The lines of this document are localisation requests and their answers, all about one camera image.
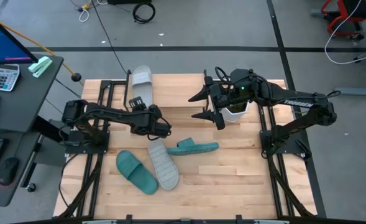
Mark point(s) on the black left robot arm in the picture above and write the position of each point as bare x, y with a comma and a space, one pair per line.
114, 114

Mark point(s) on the mint green stapler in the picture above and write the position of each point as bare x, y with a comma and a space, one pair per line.
40, 66

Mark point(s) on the black round knob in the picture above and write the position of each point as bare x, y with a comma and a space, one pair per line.
76, 77

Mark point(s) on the red and black cart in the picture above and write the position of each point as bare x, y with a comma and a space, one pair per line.
353, 9

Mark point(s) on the grey calculator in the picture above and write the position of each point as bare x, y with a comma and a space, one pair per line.
5, 77

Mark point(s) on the black table frame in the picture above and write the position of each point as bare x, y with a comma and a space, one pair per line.
86, 150

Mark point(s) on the black computer mouse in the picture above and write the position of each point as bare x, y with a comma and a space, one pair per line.
8, 171

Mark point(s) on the wooden shelf black frame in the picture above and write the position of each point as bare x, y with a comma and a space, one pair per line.
176, 90

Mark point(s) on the grey rubber slide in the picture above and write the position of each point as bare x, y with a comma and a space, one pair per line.
164, 168
142, 84

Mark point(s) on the black desk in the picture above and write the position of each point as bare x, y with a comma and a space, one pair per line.
30, 102

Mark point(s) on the computer monitor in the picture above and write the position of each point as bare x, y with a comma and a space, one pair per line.
2, 43

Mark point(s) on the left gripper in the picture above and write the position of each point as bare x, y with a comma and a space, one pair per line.
151, 121

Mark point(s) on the silver aluminium bar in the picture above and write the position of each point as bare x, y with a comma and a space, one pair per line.
98, 222
271, 222

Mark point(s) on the white plant pot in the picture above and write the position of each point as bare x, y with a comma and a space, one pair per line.
232, 116

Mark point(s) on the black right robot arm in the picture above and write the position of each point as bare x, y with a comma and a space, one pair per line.
294, 99

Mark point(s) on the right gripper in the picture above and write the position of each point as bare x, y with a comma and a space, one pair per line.
218, 96

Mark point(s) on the yellow plug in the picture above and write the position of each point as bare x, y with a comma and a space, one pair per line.
85, 6

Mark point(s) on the teal rubber slide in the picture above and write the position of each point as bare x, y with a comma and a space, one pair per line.
136, 174
195, 149

